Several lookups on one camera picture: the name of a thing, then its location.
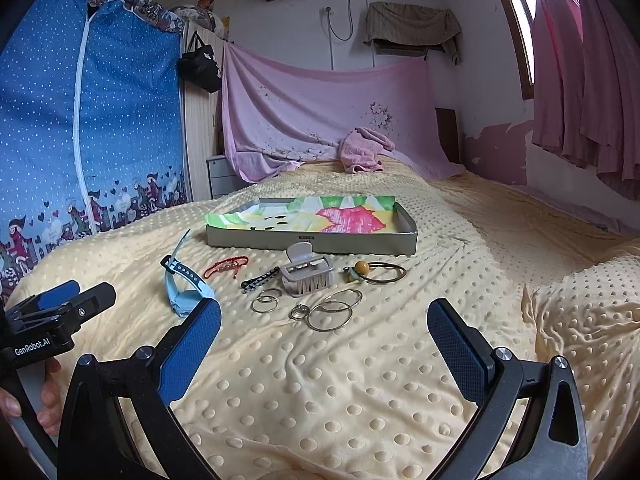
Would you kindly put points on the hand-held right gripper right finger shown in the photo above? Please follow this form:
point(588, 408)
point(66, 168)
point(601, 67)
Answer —
point(452, 345)

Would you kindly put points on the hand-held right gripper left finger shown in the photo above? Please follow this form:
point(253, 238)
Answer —
point(192, 345)

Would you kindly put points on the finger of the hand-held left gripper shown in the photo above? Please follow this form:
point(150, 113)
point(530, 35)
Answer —
point(92, 302)
point(57, 294)

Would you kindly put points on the small silver hoop earring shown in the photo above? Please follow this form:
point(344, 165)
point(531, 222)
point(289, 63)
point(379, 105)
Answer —
point(283, 296)
point(252, 305)

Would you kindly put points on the black hair clip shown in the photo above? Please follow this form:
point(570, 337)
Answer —
point(260, 278)

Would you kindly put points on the large silver hoop earring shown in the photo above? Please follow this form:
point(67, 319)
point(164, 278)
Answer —
point(327, 330)
point(361, 297)

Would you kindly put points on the grey metal tray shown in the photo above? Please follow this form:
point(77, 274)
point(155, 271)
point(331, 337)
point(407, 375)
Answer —
point(260, 241)

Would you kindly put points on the person's left hand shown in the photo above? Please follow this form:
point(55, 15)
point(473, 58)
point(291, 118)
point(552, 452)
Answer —
point(50, 400)

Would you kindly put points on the yellow dotted blanket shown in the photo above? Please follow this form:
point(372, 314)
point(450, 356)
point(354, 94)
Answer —
point(350, 385)

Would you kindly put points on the colourful printed cloth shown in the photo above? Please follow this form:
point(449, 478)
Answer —
point(300, 217)

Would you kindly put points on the grey drawer cabinet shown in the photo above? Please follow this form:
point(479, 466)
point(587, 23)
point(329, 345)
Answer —
point(220, 177)

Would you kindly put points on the blue dotted wardrobe cover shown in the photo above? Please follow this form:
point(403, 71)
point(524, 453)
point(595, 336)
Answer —
point(125, 110)

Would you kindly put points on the wooden wardrobe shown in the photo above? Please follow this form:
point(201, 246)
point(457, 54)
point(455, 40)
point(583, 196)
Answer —
point(197, 130)

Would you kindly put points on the brown board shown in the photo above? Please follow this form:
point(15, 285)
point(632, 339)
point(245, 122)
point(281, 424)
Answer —
point(447, 135)

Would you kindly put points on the pink towel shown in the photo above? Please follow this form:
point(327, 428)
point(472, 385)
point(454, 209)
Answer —
point(362, 150)

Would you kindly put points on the black bag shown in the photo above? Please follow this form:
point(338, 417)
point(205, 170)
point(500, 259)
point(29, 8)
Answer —
point(200, 67)

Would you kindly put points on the pink curtain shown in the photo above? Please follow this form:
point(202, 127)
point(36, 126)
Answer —
point(615, 110)
point(555, 100)

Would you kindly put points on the pink hanging sheet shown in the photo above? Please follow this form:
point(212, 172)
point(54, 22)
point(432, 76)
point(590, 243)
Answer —
point(310, 105)

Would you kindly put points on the wooden framed window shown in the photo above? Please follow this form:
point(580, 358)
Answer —
point(522, 60)

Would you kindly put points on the patterned round bundle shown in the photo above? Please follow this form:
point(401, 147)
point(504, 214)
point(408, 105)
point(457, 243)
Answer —
point(195, 15)

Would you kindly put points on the brown cloth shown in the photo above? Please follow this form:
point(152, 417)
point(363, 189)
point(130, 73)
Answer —
point(410, 25)

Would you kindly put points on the wall shelf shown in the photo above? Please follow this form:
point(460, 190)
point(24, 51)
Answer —
point(400, 49)

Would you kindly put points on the white wall conduit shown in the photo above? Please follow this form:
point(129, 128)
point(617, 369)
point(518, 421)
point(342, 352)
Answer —
point(332, 45)

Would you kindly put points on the white wall socket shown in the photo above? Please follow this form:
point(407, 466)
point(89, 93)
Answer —
point(327, 10)

